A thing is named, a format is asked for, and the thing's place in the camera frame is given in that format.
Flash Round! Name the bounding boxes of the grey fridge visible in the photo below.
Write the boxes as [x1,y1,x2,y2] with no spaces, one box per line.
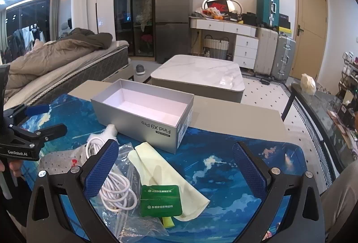
[155,0,194,64]

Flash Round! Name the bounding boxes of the brown duvet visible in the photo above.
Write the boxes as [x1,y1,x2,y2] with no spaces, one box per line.
[0,28,114,98]

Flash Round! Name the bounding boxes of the shoe rack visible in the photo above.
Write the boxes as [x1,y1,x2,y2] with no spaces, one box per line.
[337,51,358,98]

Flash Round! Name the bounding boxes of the plastic bag with oranges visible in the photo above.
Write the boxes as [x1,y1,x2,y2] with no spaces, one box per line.
[195,6,225,20]

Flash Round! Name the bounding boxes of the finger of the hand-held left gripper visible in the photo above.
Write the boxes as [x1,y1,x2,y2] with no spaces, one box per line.
[3,104,49,126]
[11,124,68,149]

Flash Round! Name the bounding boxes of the white bag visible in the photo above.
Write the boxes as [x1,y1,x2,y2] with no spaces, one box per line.
[300,73,317,96]

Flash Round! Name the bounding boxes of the white cable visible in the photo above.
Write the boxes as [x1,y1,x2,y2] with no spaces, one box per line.
[86,135,139,213]

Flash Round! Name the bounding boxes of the person's leg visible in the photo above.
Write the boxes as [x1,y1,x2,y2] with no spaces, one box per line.
[320,160,358,243]

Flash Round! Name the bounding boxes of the white charger plug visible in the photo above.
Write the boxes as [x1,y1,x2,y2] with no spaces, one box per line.
[105,124,119,139]

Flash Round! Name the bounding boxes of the person's left hand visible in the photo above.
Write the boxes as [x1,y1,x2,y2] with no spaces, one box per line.
[0,160,22,176]

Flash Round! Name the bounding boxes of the beige suitcase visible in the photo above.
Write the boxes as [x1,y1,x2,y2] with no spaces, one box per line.
[254,27,279,76]

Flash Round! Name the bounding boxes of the blue sky print mat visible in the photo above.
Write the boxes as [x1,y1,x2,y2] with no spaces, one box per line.
[11,93,311,243]

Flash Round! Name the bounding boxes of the marble coffee table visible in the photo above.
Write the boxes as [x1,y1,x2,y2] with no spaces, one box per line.
[150,54,246,104]

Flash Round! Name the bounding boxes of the black white patterned rug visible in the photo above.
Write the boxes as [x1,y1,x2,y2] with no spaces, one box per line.
[240,70,336,186]

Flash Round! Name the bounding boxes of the bed mattress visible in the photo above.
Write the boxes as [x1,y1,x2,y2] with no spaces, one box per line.
[6,40,130,109]

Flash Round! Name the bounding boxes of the dark glass cabinet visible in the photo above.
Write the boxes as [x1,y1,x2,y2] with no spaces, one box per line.
[113,0,156,58]

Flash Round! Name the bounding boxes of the black box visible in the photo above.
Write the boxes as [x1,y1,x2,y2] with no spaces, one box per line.
[338,104,358,128]

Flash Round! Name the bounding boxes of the dark glass table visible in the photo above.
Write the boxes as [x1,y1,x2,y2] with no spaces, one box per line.
[281,82,358,185]

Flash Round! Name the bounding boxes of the white dresser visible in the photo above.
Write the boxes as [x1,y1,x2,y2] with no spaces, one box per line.
[190,17,259,70]

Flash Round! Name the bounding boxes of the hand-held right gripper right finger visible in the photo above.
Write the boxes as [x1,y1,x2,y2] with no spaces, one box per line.
[232,142,326,243]

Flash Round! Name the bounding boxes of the pale yellow cloth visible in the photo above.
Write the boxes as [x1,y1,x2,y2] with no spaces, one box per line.
[128,142,210,222]

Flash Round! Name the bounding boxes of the white wicker basket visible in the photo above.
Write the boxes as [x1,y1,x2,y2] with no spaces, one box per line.
[203,34,230,60]

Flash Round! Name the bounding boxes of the tan door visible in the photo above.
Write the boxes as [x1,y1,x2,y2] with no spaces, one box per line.
[288,0,328,80]

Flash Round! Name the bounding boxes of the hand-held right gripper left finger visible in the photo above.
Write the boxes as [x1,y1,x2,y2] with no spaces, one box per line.
[26,139,121,243]

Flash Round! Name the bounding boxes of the silver suitcase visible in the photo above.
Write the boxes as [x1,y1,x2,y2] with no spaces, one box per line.
[273,34,296,81]

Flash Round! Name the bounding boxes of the grey cardboard box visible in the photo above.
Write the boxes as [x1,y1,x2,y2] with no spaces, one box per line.
[91,79,195,154]

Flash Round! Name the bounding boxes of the grey dotted cloth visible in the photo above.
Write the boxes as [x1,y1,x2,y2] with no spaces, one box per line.
[38,145,93,177]

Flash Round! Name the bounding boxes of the clear zip bag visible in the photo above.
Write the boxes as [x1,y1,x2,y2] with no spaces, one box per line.
[110,144,172,243]

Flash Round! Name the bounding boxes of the green white packet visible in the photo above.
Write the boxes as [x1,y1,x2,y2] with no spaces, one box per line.
[139,184,184,217]

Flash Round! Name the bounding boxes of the oval mirror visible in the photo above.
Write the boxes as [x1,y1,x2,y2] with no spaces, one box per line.
[202,0,243,16]

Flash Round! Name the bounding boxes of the teal suitcase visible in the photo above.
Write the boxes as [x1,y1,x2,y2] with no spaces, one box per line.
[257,0,280,28]

